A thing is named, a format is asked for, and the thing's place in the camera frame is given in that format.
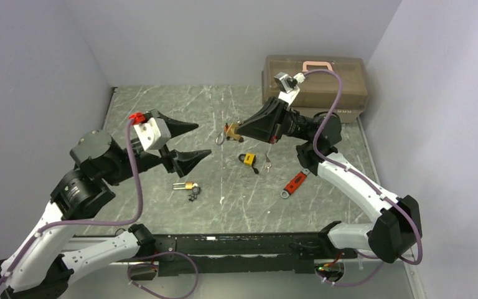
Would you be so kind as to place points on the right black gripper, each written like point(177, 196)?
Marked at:
point(266, 124)

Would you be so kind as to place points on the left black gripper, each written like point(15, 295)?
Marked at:
point(185, 161)

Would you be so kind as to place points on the small brass padlock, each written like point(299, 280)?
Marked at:
point(231, 134)

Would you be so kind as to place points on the yellow padlock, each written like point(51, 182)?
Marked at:
point(249, 159)

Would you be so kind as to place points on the brass padlock long shackle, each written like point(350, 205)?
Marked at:
point(186, 186)

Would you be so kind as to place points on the black keys bunch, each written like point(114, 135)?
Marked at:
point(194, 194)

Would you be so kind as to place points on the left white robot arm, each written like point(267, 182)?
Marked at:
point(39, 268)

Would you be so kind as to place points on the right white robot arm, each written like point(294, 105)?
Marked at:
point(395, 225)

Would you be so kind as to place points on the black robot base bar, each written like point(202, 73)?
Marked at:
point(299, 252)

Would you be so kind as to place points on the silver keys on table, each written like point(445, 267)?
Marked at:
point(267, 163)

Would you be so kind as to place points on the brown translucent toolbox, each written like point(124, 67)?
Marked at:
point(319, 90)

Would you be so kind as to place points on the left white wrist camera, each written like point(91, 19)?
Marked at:
point(151, 129)

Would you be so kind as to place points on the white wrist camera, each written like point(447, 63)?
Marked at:
point(151, 129)
point(288, 86)

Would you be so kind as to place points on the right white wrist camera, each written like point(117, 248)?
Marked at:
point(288, 86)

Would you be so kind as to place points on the red handled adjustable wrench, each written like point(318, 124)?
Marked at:
point(294, 183)

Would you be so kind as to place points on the pink toolbox handle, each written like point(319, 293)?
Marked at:
point(310, 65)

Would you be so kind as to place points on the aluminium frame rail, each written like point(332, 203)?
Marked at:
point(251, 277)

